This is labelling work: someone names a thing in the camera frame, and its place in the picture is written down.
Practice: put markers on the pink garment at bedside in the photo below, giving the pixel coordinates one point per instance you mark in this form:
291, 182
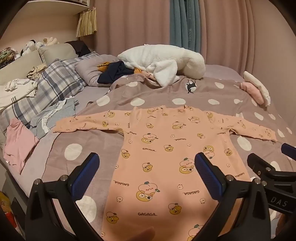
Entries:
20, 142

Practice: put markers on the navy blue garment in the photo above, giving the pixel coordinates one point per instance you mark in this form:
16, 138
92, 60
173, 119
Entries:
111, 72

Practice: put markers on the stuffed toys on headboard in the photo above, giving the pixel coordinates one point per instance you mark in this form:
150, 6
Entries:
33, 45

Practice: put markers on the white wall shelf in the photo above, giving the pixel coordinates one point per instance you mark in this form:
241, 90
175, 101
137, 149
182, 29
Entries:
50, 8

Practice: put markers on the white printed shirt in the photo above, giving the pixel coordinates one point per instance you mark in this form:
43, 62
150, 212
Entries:
16, 90

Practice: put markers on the pink curtain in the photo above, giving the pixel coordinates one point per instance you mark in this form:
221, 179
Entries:
253, 36

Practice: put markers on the grey plaid pillow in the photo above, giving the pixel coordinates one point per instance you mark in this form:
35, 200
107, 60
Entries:
59, 81

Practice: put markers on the folded pink and cream clothes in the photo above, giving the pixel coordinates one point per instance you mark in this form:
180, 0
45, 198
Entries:
255, 89

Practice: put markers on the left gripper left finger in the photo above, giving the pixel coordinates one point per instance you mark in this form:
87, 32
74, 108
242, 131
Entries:
52, 212

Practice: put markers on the teal curtain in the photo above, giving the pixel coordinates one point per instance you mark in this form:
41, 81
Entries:
185, 24

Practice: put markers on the grey striped garment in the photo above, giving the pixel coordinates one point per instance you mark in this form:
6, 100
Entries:
43, 122

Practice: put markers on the mauve polka dot blanket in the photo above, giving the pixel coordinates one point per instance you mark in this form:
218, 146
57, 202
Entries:
219, 96

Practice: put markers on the white fluffy plush garment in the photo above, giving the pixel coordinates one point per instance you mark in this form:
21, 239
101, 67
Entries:
164, 62

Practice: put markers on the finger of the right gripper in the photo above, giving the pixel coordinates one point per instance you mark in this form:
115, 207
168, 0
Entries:
289, 151
261, 168

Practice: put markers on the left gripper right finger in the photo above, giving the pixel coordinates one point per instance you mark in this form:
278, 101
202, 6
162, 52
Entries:
242, 212

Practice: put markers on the mauve pillow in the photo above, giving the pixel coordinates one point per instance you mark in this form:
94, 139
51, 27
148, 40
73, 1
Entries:
87, 69

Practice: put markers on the beige headboard cushion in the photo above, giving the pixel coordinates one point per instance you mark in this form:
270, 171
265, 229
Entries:
45, 55

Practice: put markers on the peach cartoon print shirt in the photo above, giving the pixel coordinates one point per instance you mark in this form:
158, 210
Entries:
155, 183

